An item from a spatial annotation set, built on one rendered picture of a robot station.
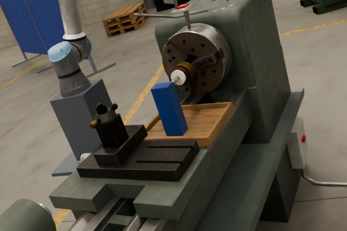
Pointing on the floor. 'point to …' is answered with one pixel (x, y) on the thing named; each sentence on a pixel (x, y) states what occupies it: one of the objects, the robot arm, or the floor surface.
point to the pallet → (125, 19)
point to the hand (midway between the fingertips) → (177, 5)
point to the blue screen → (33, 13)
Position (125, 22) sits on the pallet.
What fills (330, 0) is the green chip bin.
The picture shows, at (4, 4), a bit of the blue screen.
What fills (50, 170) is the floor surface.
